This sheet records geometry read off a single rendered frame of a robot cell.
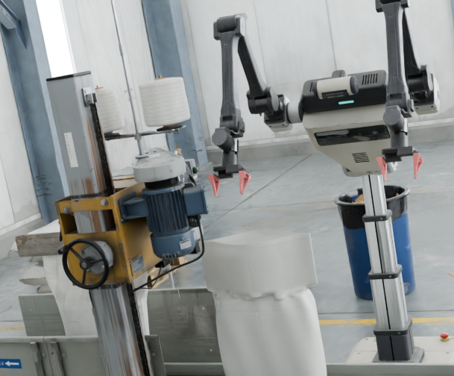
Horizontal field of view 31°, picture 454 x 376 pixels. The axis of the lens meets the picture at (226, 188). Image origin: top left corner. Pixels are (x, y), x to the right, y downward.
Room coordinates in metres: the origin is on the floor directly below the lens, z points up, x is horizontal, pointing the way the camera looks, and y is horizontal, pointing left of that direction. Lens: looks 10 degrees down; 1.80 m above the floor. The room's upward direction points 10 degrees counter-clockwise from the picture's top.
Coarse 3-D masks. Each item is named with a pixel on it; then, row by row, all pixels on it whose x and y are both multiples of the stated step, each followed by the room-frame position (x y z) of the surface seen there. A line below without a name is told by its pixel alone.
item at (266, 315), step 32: (224, 256) 3.06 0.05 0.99; (256, 256) 2.98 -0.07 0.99; (288, 256) 2.99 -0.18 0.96; (224, 288) 3.10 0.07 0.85; (256, 288) 2.98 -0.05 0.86; (288, 288) 2.99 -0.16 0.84; (224, 320) 3.06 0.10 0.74; (256, 320) 3.00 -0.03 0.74; (288, 320) 2.96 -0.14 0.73; (224, 352) 3.07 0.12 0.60; (256, 352) 3.01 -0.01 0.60; (288, 352) 2.96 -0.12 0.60; (320, 352) 2.98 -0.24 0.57
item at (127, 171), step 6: (126, 168) 3.40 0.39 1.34; (132, 168) 3.37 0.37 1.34; (186, 168) 3.30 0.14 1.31; (114, 174) 3.28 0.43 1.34; (120, 174) 3.26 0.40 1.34; (126, 174) 3.23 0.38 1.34; (132, 174) 3.20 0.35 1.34; (186, 174) 3.30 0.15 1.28; (180, 180) 3.24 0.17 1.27; (186, 180) 3.29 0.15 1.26
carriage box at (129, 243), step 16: (128, 192) 2.88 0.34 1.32; (64, 208) 2.84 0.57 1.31; (80, 208) 2.83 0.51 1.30; (96, 208) 2.80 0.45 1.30; (112, 208) 2.78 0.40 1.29; (64, 224) 2.88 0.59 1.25; (128, 224) 2.84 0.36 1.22; (144, 224) 2.94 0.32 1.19; (64, 240) 2.87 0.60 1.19; (96, 240) 2.81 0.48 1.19; (112, 240) 2.79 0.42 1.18; (128, 240) 2.82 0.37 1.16; (144, 240) 2.92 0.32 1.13; (128, 256) 2.80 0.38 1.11; (144, 256) 2.90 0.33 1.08; (80, 272) 2.85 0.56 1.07; (112, 272) 2.80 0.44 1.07; (128, 272) 2.78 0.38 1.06
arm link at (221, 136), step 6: (240, 126) 2.92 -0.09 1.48; (216, 132) 2.86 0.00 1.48; (222, 132) 2.85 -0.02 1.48; (228, 132) 2.88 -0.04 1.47; (234, 132) 2.91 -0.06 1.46; (240, 132) 2.92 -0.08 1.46; (216, 138) 2.85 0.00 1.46; (222, 138) 2.84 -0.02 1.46; (228, 138) 2.85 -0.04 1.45; (216, 144) 2.84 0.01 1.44; (222, 144) 2.83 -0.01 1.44; (228, 144) 2.85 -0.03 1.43
